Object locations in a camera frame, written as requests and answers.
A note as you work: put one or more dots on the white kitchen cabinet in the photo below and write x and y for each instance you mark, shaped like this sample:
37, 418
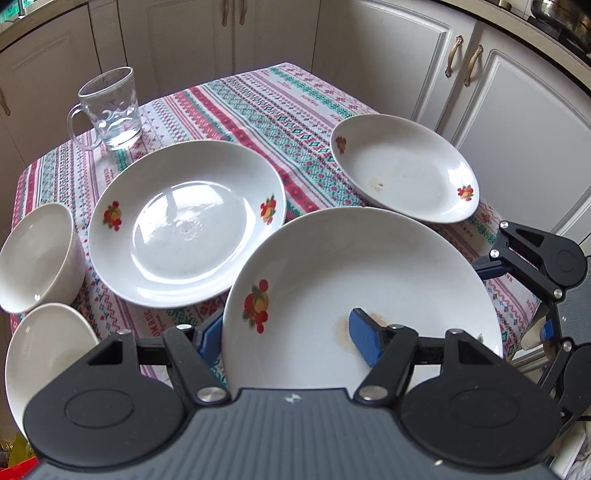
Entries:
392, 55

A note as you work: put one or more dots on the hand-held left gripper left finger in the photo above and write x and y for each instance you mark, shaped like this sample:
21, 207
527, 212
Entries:
211, 339

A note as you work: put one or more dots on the clear glass mug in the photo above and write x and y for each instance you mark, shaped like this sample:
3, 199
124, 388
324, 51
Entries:
111, 115

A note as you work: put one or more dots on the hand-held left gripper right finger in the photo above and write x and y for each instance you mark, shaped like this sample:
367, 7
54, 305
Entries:
364, 337

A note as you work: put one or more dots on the red packet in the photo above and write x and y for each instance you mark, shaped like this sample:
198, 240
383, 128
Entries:
14, 466

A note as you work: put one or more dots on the metal wok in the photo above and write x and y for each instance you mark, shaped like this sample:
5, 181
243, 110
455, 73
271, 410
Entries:
561, 11

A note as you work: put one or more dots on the beige kitchen countertop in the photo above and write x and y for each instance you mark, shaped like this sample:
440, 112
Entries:
549, 44

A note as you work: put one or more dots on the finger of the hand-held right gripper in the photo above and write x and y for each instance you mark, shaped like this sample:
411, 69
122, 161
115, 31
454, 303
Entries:
548, 331
489, 268

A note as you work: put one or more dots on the white fruit-print plate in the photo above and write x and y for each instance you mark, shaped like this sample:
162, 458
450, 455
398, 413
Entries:
401, 170
184, 221
369, 267

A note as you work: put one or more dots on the white ceramic bowl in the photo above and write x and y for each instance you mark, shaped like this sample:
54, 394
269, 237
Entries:
32, 258
41, 350

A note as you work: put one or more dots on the patterned red green tablecloth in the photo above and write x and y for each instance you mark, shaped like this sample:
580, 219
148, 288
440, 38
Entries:
277, 120

